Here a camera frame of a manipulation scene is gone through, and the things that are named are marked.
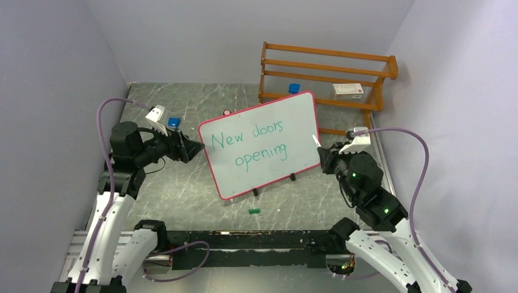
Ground white red small box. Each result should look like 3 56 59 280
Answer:
333 83 364 99

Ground blue eraser block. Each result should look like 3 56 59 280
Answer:
167 117 181 128

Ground pink framed whiteboard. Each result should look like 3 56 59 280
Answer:
198 91 319 200

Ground wooden shelf rack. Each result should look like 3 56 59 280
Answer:
258 42 399 128

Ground blue block on shelf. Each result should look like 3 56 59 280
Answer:
288 83 301 95

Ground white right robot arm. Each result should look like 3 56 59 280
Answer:
317 143 473 292

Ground green white marker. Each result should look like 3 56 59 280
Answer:
312 135 321 147

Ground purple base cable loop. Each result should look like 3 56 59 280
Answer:
140 241 210 283

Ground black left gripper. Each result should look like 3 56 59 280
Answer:
134 121 205 166

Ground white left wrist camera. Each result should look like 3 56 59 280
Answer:
145 105 169 137

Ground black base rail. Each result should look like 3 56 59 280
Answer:
167 230 349 270

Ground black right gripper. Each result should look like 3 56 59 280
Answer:
318 140 359 202

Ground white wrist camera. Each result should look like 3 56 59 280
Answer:
145 105 169 137
338 126 371 154

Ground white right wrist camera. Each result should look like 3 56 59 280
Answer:
338 126 371 154

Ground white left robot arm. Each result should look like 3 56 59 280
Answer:
51 121 205 292

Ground metal wire whiteboard stand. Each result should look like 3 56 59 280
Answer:
252 173 296 197

